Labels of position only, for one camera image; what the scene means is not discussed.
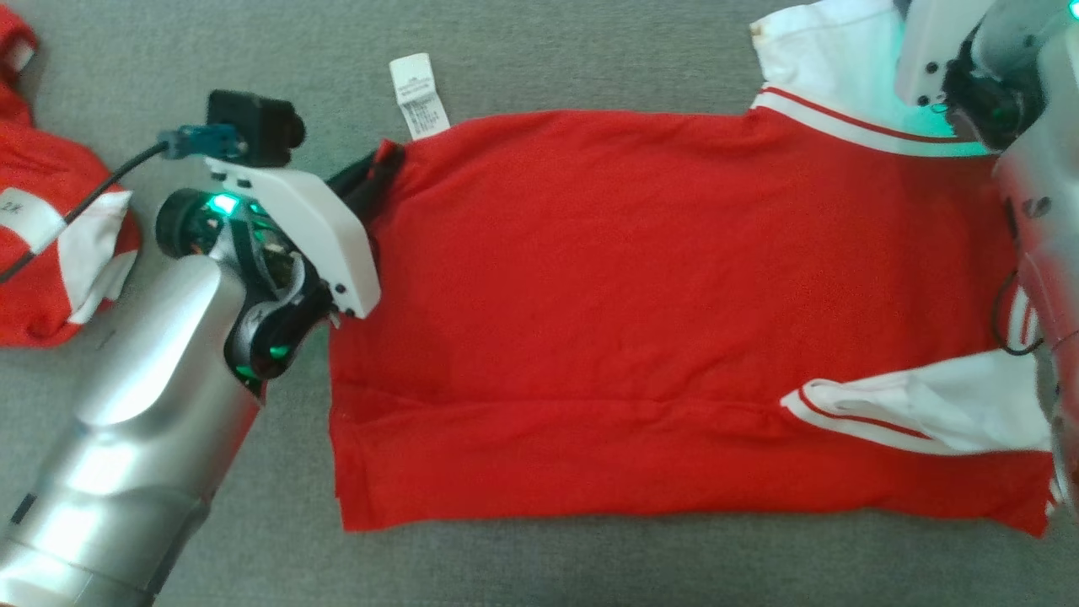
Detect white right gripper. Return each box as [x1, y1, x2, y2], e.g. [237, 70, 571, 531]
[894, 0, 996, 106]

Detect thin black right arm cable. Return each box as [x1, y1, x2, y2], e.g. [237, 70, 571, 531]
[990, 268, 1046, 357]

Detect red jersey with white stripes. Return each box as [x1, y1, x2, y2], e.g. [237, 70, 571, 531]
[327, 0, 1059, 539]

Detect red shorts with white trim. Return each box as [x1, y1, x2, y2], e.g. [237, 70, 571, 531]
[0, 4, 142, 348]

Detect black cable with teal plug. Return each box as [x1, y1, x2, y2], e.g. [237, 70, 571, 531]
[0, 124, 245, 283]

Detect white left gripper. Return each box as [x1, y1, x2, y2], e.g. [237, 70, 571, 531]
[207, 145, 407, 320]

